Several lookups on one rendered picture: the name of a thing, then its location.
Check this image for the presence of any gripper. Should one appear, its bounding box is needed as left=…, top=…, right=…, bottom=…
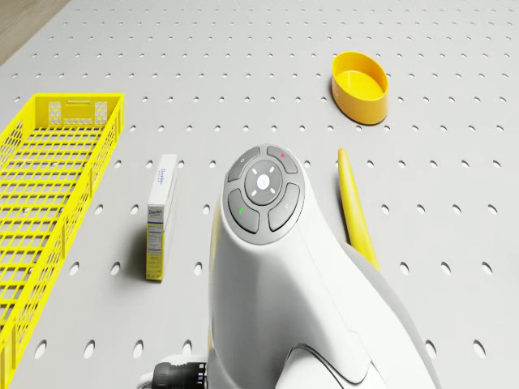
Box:
left=139, top=351, right=210, bottom=389

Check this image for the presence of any white and yellow box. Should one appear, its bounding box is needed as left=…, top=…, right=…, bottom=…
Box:
left=145, top=153, right=178, bottom=282

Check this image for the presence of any banana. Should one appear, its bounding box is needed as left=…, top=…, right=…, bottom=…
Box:
left=337, top=147, right=381, bottom=273

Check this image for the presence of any yellow basket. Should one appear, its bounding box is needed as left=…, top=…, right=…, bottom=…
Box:
left=0, top=92, right=125, bottom=384

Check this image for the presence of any yellow bowl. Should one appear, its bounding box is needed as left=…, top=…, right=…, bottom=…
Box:
left=331, top=50, right=390, bottom=126

